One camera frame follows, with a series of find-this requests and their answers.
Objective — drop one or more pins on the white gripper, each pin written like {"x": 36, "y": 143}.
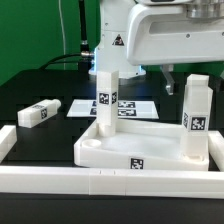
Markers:
{"x": 174, "y": 33}

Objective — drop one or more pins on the white desk tabletop tray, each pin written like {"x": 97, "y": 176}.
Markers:
{"x": 140, "y": 145}

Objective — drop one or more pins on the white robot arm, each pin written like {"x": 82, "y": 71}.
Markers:
{"x": 110, "y": 54}

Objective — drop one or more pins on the white U-shaped obstacle fence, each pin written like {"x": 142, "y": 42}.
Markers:
{"x": 90, "y": 181}

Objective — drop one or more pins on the white marker base plate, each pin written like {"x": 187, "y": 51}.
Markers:
{"x": 126, "y": 109}

